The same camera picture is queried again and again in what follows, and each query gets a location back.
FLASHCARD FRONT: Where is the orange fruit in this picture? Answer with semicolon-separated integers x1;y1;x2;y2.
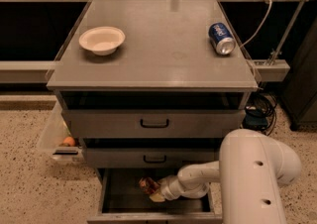
62;137;76;147

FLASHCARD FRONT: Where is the grey open bottom drawer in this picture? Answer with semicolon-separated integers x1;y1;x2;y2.
87;168;223;224

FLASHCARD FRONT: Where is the black cable bundle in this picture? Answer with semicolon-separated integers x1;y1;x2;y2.
244;91;278;137

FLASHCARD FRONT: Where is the white power cable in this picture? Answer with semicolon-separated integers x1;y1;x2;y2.
239;0;273;50

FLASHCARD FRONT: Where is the white paper bowl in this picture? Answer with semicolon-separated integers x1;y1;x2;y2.
78;27;126;56

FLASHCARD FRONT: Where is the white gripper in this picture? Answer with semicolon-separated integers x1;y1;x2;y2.
150;175;180;202

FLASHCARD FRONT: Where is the dark grey cabinet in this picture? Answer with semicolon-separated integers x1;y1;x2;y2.
281;19;317;131

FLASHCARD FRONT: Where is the blue box on floor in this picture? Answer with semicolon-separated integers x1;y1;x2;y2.
243;114;268;131

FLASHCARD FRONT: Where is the grey drawer cabinet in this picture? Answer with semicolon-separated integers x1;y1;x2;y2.
46;0;259;224

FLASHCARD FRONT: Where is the metal diagonal pole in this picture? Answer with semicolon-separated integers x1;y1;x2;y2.
266;0;317;66

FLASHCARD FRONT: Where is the clear plastic storage bin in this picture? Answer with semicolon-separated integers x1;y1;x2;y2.
37;103;83;163

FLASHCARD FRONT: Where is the grey middle drawer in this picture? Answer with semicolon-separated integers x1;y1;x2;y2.
83;148;220;168

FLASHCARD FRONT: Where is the red coke can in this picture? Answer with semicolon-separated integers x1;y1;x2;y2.
139;177;159;195

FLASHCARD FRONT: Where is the grey top drawer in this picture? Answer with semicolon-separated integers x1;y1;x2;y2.
62;110;245;139

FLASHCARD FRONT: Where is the blue pepsi can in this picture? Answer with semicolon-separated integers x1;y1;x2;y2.
208;23;236;56

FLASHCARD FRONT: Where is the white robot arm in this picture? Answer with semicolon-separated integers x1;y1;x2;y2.
151;129;301;224

